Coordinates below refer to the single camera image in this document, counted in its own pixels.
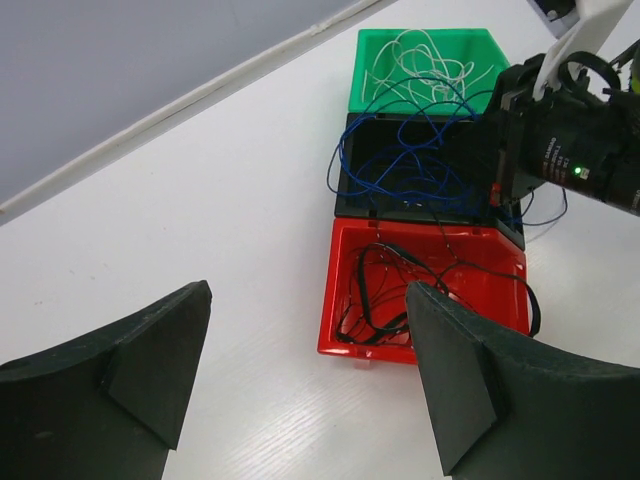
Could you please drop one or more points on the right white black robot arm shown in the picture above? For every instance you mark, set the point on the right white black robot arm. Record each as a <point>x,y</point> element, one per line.
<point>583,136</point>

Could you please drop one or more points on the black plastic bin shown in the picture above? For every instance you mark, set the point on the black plastic bin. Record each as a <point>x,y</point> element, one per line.
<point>391,168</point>

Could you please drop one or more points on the back aluminium rail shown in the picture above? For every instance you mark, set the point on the back aluminium rail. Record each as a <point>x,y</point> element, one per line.
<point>185,107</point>

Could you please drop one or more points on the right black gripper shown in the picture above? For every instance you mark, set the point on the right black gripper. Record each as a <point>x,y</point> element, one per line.
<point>583,137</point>

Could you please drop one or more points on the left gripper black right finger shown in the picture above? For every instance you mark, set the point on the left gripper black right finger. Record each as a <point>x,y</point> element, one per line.
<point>505,406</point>

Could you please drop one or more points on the green plastic bin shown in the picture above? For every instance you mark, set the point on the green plastic bin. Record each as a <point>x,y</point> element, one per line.
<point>442,72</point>

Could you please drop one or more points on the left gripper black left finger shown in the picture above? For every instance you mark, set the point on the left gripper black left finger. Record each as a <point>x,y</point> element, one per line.
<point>109,404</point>

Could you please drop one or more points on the red plastic bin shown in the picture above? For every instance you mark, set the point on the red plastic bin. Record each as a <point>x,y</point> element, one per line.
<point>375,267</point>

